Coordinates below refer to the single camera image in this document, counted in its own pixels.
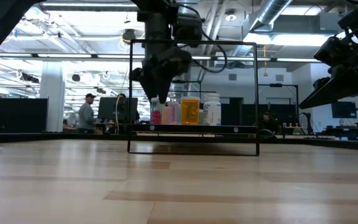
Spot large orange pill bottle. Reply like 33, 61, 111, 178
180, 96, 201, 126

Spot white pillar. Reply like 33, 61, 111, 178
39, 60, 66, 133

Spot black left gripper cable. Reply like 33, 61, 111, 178
178, 2, 229, 75

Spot silver ventilation duct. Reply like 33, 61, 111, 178
228, 0, 294, 58

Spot black gantry frame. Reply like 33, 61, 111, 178
258, 82, 300, 125

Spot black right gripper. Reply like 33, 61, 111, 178
299, 35, 358, 110

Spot dark partition panel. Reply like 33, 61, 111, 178
0, 97, 48, 134

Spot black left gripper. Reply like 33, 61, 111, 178
131, 46, 194, 105

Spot white supplement bottle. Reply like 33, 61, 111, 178
203, 93, 222, 126

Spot black computer monitor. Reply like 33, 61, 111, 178
97, 96, 139, 124

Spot person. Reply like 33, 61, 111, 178
78, 92, 96, 134
116, 92, 141, 125
259, 109, 277, 133

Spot dark wall monitor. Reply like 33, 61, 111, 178
331, 101, 358, 119

